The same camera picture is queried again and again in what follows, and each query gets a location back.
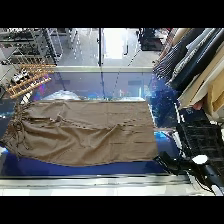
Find brown pants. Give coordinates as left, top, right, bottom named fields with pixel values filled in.
left=1, top=98, right=160, bottom=168

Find blue striped shirt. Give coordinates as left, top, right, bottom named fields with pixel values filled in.
left=152, top=28, right=205, bottom=82

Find beige garment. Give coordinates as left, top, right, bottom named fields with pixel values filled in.
left=177, top=52, right=224, bottom=111

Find black checked garment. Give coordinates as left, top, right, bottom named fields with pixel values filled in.
left=175, top=119, right=224, bottom=176

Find yellow garment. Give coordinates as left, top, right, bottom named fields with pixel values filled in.
left=202, top=70, right=224, bottom=118

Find silver frame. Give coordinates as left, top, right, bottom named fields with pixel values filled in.
left=0, top=173, right=216, bottom=197

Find black cable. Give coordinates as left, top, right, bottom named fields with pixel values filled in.
left=185, top=165, right=218, bottom=196

